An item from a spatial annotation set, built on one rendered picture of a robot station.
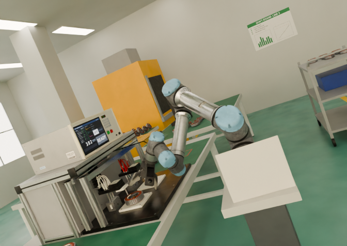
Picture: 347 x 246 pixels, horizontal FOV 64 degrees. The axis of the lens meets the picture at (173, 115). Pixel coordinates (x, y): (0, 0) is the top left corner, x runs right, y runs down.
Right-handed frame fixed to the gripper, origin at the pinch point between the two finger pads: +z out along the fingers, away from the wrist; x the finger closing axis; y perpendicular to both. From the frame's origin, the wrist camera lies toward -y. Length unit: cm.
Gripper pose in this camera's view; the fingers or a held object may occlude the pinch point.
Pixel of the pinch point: (142, 188)
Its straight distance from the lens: 159.0
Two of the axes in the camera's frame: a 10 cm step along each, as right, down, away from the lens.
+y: -1.0, -4.8, 8.7
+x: -9.6, -1.9, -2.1
